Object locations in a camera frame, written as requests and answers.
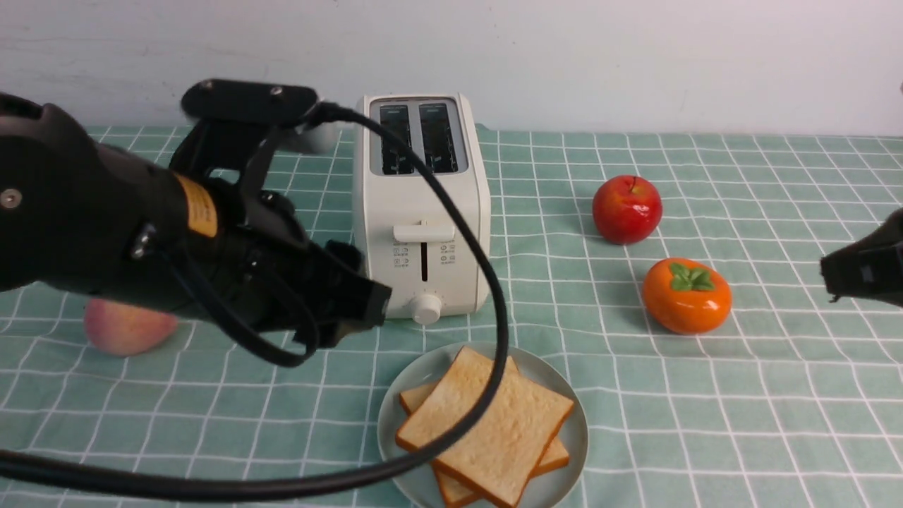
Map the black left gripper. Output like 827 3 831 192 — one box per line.
177 176 392 350

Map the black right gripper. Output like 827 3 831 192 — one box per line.
819 209 902 308

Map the toast slice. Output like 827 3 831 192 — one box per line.
394 345 576 507
398 380 570 507

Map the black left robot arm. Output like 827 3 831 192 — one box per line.
2 94 392 347

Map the white two-slot toaster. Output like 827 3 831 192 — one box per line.
352 93 491 325

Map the orange persimmon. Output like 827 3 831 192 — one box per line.
641 258 733 335

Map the green checkered tablecloth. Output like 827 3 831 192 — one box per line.
1 126 902 507

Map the pink peach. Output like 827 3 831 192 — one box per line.
83 299 178 357

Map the red apple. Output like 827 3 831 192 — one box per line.
591 174 663 245

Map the light green round plate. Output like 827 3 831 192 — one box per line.
377 343 589 507

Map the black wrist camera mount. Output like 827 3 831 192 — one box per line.
169 78 341 196

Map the black thick robot cable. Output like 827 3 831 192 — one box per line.
0 102 510 503

